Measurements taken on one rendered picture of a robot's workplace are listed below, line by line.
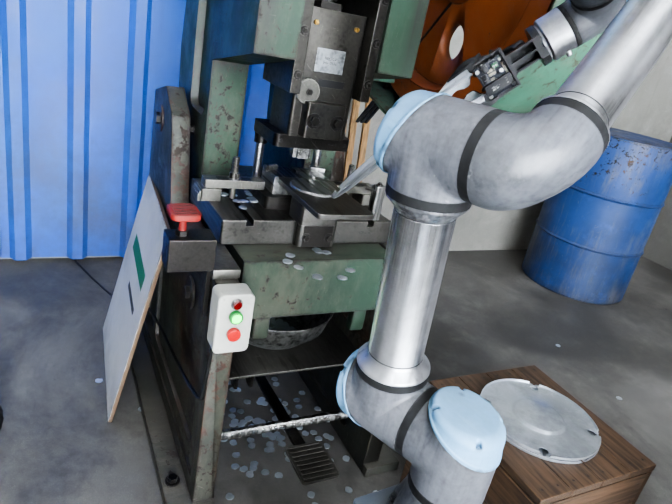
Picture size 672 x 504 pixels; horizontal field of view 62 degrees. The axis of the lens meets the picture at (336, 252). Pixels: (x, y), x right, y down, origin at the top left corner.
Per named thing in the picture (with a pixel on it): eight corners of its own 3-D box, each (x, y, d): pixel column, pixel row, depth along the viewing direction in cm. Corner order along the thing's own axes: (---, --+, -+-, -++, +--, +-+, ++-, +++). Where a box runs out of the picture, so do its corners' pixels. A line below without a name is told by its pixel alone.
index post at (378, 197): (379, 220, 143) (388, 185, 140) (369, 220, 142) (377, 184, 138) (374, 216, 145) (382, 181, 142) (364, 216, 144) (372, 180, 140)
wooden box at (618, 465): (602, 567, 143) (657, 464, 130) (491, 614, 125) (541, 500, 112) (499, 456, 175) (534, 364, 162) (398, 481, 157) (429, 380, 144)
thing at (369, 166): (316, 215, 117) (314, 212, 117) (406, 145, 129) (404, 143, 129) (368, 161, 91) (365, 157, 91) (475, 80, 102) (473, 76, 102)
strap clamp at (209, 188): (264, 202, 139) (270, 162, 135) (196, 200, 131) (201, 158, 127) (256, 194, 144) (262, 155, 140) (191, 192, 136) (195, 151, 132)
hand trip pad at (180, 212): (199, 250, 111) (203, 215, 108) (169, 251, 108) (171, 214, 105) (191, 236, 117) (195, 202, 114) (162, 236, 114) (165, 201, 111)
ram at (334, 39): (352, 145, 132) (379, 11, 121) (294, 140, 125) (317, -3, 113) (322, 127, 146) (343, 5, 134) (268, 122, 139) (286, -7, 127)
